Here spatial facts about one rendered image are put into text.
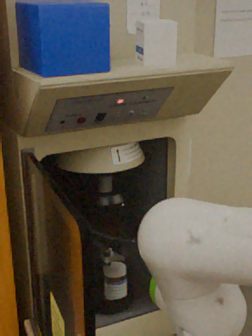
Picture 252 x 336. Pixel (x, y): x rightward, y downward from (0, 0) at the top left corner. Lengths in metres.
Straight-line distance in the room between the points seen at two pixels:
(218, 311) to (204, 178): 0.93
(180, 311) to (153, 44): 0.39
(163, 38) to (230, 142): 0.84
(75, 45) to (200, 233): 0.30
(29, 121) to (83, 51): 0.13
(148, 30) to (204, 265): 0.37
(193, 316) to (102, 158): 0.36
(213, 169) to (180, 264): 1.00
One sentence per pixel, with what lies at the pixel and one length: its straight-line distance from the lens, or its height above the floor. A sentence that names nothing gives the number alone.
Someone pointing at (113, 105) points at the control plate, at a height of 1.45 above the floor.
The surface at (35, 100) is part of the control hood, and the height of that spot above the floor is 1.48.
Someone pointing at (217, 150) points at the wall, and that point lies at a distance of 1.65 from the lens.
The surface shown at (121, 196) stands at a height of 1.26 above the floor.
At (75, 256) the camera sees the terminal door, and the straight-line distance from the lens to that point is 0.65.
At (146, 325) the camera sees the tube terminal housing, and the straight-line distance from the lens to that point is 1.16.
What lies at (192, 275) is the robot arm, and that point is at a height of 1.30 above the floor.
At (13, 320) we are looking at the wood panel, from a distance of 0.91.
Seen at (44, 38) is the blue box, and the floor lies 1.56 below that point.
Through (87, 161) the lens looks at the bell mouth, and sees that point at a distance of 0.99.
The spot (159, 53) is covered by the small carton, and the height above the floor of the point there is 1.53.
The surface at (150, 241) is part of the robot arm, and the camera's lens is 0.69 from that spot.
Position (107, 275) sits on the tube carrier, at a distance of 1.08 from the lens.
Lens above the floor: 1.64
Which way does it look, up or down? 24 degrees down
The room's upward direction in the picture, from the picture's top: straight up
